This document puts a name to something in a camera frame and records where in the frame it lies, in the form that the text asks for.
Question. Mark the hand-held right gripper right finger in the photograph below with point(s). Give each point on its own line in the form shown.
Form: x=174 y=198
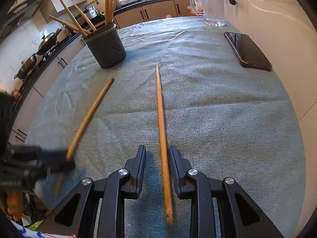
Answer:
x=173 y=173

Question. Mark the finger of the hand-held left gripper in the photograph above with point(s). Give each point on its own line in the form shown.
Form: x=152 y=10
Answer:
x=57 y=161

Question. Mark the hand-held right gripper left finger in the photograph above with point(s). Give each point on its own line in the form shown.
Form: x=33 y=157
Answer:
x=140 y=171

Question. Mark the single wooden chopstick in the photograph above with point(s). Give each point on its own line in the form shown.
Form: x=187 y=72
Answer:
x=161 y=119
x=94 y=106

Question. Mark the dark grey chopstick holder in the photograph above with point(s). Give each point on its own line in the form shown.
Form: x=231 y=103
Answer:
x=106 y=49

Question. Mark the bunch of wooden chopsticks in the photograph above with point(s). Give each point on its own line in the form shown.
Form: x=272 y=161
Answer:
x=107 y=7

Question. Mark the dark cloth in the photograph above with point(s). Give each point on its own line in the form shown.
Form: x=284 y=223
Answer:
x=6 y=121

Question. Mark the printed white clothing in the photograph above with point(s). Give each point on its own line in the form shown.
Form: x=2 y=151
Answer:
x=37 y=233

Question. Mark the black wok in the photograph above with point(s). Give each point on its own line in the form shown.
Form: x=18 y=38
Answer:
x=48 y=42

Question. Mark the black smartphone in clear case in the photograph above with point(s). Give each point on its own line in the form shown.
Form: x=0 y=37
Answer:
x=250 y=50

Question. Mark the range hood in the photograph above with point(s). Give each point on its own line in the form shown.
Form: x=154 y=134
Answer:
x=22 y=12

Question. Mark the clear plastic bag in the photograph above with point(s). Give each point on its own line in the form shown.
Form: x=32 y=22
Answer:
x=198 y=7

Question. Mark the clear glass pitcher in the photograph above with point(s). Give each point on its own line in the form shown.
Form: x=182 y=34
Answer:
x=214 y=5

